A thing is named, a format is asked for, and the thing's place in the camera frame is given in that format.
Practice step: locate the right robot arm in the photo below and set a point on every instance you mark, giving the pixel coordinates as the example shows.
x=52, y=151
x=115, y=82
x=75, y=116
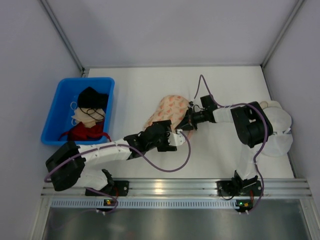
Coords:
x=252, y=126

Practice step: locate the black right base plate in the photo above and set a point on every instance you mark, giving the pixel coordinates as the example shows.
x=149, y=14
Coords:
x=228, y=189

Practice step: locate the pink mesh laundry bag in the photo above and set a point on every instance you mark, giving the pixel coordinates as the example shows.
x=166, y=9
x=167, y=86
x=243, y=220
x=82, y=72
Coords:
x=171, y=107

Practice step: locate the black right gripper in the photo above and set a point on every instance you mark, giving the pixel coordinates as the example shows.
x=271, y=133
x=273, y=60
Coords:
x=189, y=120

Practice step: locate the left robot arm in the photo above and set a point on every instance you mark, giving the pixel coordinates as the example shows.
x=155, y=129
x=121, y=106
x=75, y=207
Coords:
x=85, y=165

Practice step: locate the black bra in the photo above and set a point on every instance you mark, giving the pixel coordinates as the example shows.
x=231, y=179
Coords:
x=89, y=98

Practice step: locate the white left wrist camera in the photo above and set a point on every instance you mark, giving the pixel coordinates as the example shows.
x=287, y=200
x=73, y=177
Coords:
x=177, y=139

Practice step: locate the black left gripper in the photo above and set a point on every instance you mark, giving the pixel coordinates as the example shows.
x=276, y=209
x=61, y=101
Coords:
x=164, y=127

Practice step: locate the white blue mesh laundry bag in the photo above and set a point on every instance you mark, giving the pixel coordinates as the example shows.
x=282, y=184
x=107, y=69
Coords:
x=281, y=139

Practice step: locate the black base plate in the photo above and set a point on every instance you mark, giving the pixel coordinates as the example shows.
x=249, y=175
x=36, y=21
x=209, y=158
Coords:
x=119, y=188
x=228, y=189

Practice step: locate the red bra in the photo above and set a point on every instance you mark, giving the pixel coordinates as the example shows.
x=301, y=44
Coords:
x=82, y=133

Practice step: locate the blue plastic bin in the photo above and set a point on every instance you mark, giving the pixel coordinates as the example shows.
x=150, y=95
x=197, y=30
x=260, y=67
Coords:
x=59, y=119

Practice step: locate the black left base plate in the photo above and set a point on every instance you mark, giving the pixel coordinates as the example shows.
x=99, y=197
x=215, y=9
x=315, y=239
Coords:
x=119, y=188

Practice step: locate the aluminium front rail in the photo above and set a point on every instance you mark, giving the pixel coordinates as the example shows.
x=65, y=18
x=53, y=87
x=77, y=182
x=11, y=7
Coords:
x=274, y=188

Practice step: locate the white slotted cable duct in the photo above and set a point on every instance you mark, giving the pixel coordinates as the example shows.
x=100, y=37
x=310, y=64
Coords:
x=144, y=203

